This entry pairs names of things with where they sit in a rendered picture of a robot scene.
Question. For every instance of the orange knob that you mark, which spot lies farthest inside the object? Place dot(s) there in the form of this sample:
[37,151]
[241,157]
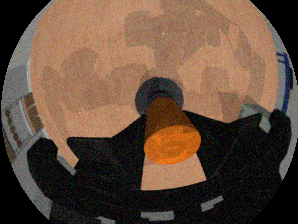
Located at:
[169,135]

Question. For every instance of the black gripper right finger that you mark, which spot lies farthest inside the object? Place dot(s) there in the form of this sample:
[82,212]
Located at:
[218,138]

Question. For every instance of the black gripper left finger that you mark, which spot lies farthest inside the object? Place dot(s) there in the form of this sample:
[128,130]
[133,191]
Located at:
[125,150]

